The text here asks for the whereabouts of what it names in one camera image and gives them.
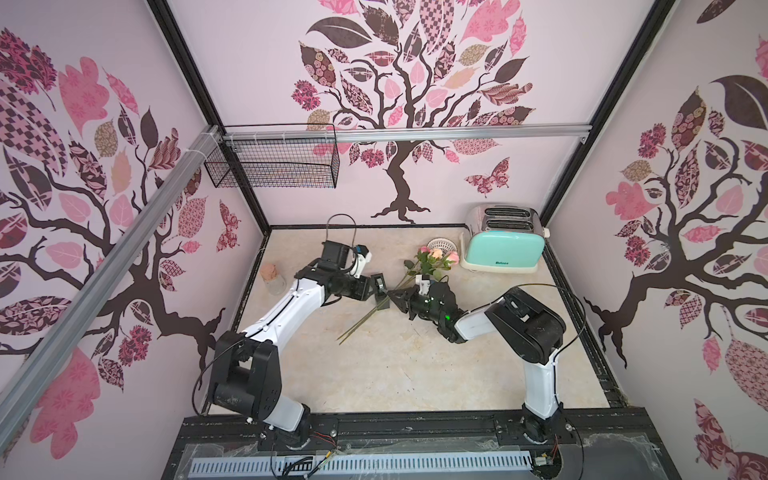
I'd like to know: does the black tape dispenser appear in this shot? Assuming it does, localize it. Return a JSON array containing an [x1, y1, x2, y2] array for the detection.
[[371, 273, 387, 296]]

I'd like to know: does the pink rose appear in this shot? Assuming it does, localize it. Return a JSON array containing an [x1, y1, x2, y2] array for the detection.
[[337, 247, 461, 346], [337, 245, 431, 344]]

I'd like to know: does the peach rose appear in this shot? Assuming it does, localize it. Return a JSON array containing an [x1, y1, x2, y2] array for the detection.
[[404, 246, 447, 281]]

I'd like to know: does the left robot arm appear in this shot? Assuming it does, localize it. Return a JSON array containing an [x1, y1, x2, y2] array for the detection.
[[206, 240, 372, 447]]

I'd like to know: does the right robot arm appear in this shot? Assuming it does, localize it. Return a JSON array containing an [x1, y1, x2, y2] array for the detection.
[[387, 282, 567, 445]]

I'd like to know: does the glass jar with cork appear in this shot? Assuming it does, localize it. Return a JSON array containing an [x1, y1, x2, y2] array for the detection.
[[259, 263, 287, 296]]

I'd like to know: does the white patterned bowl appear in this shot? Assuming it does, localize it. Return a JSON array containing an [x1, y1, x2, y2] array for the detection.
[[426, 237, 458, 256]]

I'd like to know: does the mint green toaster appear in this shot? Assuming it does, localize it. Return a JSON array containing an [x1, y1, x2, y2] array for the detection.
[[460, 203, 549, 274]]

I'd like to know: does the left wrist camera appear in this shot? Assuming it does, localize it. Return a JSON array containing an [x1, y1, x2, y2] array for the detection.
[[350, 245, 372, 278]]

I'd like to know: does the black wire basket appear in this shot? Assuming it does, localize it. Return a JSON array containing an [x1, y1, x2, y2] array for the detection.
[[204, 122, 341, 189]]

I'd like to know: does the white slotted cable duct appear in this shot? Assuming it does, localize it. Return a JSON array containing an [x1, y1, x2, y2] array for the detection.
[[187, 451, 533, 479]]

